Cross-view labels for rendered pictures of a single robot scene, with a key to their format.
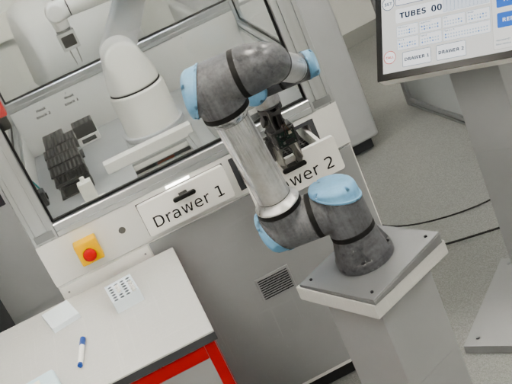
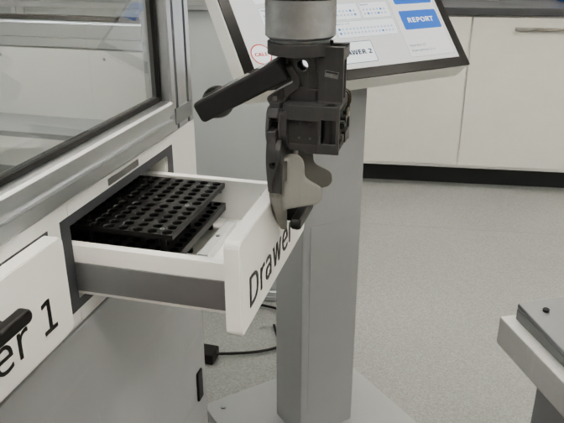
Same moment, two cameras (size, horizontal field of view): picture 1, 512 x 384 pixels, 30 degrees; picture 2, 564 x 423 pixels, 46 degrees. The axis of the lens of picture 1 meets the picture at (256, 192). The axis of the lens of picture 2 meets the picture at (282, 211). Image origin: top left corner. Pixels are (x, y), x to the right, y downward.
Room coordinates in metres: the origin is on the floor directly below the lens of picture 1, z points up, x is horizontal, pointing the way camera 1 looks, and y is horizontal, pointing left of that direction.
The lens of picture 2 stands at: (2.30, 0.55, 1.21)
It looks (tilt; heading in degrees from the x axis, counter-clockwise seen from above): 23 degrees down; 291
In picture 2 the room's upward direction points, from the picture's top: straight up
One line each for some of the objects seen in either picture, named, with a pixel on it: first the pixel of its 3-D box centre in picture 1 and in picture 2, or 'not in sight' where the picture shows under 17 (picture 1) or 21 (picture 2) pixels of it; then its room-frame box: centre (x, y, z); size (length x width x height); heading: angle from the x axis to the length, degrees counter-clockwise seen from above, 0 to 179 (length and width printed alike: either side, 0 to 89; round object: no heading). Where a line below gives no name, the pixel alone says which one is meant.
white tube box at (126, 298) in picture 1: (123, 293); not in sight; (2.49, 0.47, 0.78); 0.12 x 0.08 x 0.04; 12
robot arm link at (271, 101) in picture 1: (267, 99); (300, 20); (2.54, -0.13, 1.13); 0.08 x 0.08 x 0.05
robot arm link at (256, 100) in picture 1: (259, 84); not in sight; (2.44, -0.12, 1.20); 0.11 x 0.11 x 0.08; 76
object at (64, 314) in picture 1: (60, 315); not in sight; (2.55, 0.67, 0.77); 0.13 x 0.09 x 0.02; 19
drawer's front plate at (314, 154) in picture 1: (294, 172); (271, 234); (2.57, -0.13, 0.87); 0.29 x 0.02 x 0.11; 96
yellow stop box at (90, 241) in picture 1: (88, 250); not in sight; (2.67, 0.53, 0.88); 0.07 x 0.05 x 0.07; 96
